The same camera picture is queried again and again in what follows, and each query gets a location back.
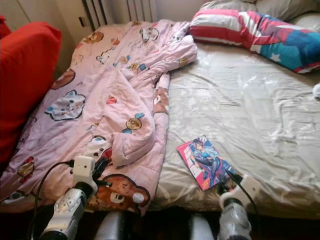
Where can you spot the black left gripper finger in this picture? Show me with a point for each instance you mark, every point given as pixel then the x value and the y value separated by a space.
pixel 102 164

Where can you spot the colourful comic book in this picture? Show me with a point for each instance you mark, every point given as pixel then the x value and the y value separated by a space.
pixel 205 162

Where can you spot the pink cartoon print quilt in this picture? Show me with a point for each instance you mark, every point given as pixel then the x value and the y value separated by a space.
pixel 105 90

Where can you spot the large beige pillow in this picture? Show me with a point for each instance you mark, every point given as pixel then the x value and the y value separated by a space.
pixel 316 90

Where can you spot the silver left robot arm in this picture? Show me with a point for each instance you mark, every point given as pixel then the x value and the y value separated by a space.
pixel 67 215

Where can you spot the silver right robot leg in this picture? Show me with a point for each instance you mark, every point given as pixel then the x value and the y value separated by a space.
pixel 201 229

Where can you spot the silver robot leg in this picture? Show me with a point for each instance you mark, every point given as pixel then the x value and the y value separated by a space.
pixel 201 229
pixel 111 227

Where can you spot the silver left robot leg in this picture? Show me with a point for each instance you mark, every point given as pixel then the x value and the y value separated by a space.
pixel 111 227

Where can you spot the beige floral duvet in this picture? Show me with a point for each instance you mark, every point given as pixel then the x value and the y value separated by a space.
pixel 255 110

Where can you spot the red white blue striped pillow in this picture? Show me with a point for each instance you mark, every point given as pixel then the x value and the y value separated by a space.
pixel 240 27

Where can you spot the white radiator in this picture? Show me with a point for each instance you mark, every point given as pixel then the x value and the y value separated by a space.
pixel 140 9

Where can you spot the cream cabinet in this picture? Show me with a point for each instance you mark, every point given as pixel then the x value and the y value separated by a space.
pixel 40 12

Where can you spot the dark grey pillow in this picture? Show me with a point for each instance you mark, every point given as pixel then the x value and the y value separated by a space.
pixel 227 5

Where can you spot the light grey pillow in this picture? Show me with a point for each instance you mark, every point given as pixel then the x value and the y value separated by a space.
pixel 287 8

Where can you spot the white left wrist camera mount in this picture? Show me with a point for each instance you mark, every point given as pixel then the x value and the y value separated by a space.
pixel 84 172

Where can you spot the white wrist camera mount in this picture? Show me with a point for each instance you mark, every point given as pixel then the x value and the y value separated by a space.
pixel 250 184
pixel 84 172

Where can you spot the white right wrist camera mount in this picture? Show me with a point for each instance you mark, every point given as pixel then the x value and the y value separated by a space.
pixel 250 184

